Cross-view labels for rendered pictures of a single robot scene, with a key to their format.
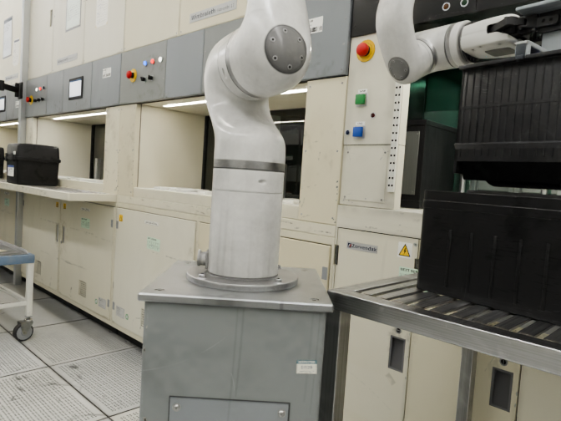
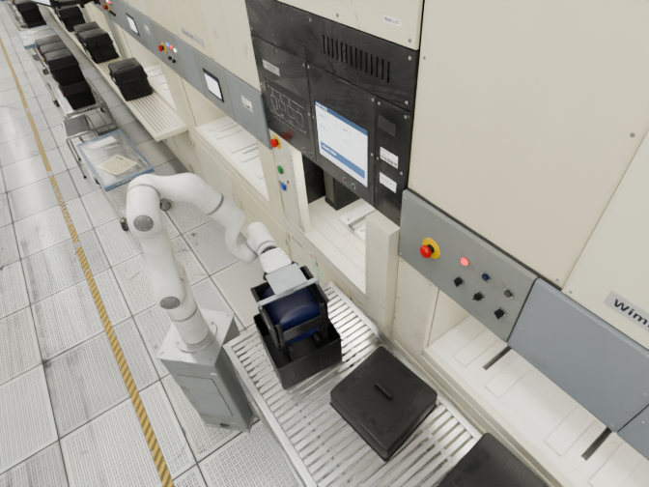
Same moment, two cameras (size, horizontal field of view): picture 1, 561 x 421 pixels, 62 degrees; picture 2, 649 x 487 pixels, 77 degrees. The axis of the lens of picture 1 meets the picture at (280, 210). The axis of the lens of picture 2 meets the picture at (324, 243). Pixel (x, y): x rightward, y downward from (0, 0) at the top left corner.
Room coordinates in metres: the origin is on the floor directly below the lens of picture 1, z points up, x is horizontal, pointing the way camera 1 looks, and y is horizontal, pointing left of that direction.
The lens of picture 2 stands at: (-0.07, -0.82, 2.31)
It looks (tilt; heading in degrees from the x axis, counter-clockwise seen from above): 45 degrees down; 15
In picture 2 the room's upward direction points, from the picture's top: 6 degrees counter-clockwise
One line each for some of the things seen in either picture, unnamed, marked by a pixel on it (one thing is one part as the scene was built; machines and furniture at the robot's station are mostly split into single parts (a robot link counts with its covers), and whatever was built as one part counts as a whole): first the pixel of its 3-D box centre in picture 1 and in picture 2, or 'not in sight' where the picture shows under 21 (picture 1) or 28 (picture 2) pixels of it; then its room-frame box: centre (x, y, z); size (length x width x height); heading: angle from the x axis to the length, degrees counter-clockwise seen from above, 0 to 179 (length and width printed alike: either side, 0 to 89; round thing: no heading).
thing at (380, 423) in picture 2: not in sight; (382, 396); (0.61, -0.80, 0.83); 0.29 x 0.29 x 0.13; 53
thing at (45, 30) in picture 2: not in sight; (52, 64); (4.74, 4.01, 0.41); 0.81 x 0.47 x 0.82; 47
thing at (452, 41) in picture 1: (464, 44); (268, 251); (0.93, -0.33, 1.22); 0.09 x 0.03 x 0.08; 128
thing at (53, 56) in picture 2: not in sight; (64, 67); (3.57, 2.71, 0.85); 0.30 x 0.28 x 0.26; 45
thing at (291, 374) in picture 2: (535, 248); (297, 338); (0.79, -0.43, 0.85); 0.28 x 0.28 x 0.17; 38
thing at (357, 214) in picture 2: not in sight; (366, 220); (1.50, -0.64, 0.89); 0.22 x 0.21 x 0.04; 136
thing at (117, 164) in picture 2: not in sight; (116, 163); (2.47, 1.62, 0.47); 0.31 x 0.23 x 0.02; 68
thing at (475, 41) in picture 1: (495, 38); (274, 262); (0.88, -0.37, 1.22); 0.11 x 0.10 x 0.07; 38
